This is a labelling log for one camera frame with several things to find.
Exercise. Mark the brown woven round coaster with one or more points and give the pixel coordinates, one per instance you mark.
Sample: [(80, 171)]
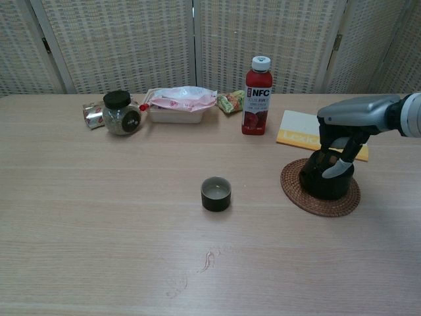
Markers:
[(291, 187)]

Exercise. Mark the dark ceramic cup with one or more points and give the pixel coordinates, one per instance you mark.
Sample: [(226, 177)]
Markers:
[(215, 200)]

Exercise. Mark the green orange snack packet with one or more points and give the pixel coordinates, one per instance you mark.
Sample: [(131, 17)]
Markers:
[(230, 102)]

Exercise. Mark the black teapot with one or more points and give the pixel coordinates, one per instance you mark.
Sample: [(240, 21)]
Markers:
[(329, 189)]

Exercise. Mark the yellow white Lexicon book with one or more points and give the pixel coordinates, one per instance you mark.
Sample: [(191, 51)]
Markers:
[(299, 126)]

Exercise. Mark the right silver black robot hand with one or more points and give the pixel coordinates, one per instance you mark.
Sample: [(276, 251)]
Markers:
[(358, 113)]

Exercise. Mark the white plastic tray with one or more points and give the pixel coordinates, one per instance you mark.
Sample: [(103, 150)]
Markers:
[(174, 116)]

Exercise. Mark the red NFC juice bottle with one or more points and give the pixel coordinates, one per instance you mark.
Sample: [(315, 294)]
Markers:
[(257, 115)]

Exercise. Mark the glass jar with black lid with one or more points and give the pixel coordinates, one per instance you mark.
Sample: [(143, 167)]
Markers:
[(121, 118)]

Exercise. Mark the woven folding screen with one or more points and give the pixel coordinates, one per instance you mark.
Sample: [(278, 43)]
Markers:
[(131, 42)]

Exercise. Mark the small red cap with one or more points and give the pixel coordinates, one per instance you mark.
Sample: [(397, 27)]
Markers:
[(143, 107)]

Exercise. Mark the pink white plastic bag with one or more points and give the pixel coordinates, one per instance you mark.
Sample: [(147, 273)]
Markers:
[(184, 98)]

